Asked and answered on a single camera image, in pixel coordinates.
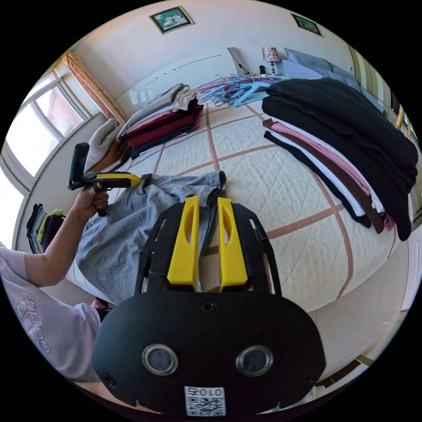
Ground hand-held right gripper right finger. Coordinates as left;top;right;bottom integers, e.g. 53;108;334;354
217;197;248;293

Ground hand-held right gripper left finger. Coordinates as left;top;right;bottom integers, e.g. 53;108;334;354
167;196;201;285

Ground light gray shorts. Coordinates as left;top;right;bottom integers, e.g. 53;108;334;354
74;171;228;305

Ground person's left forearm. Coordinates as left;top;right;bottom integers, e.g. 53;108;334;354
23;210;90;288

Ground person's left hand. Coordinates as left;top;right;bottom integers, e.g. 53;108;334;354
72;188;110;221

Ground pile of knitted clothes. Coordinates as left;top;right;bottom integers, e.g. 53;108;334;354
83;117;132;175

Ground stack of folded clothes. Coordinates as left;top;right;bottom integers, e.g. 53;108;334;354
26;203;67;255

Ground window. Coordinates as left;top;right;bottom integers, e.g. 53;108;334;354
0;69;94;198

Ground pile of clothes with maroon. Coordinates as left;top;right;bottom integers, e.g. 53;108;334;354
116;83;205;161

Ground bed with cream quilt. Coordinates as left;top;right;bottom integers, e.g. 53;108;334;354
64;76;410;314

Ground peach curtain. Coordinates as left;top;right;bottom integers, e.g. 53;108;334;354
61;52;130;125

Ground heap of clothes hangers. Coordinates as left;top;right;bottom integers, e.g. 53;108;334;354
197;75;291;108

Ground pile of clothes with black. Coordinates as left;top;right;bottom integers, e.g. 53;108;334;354
262;78;419;242

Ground framed picture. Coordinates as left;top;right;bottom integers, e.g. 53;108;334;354
149;6;195;35
291;13;323;37

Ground table lamp with patterned shade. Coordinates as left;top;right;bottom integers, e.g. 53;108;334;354
262;47;282;76

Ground gray pillow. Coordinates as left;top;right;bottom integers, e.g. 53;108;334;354
283;48;334;80
329;62;360;91

